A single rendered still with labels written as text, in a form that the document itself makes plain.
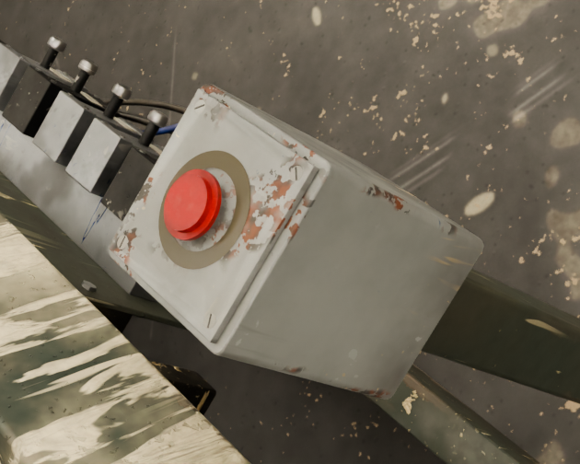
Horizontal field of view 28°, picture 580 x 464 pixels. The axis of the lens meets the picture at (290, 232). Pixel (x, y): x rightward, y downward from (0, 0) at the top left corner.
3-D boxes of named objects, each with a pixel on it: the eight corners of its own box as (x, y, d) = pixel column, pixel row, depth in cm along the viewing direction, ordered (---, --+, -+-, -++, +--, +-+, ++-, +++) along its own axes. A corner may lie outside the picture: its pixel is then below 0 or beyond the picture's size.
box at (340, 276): (496, 247, 72) (326, 161, 59) (398, 406, 74) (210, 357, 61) (372, 168, 80) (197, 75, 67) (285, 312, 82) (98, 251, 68)
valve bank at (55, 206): (357, 221, 103) (171, 136, 85) (277, 355, 105) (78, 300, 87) (84, 30, 136) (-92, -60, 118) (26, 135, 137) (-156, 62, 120)
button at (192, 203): (249, 197, 63) (224, 186, 61) (213, 260, 63) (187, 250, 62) (208, 166, 65) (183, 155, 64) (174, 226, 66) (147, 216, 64)
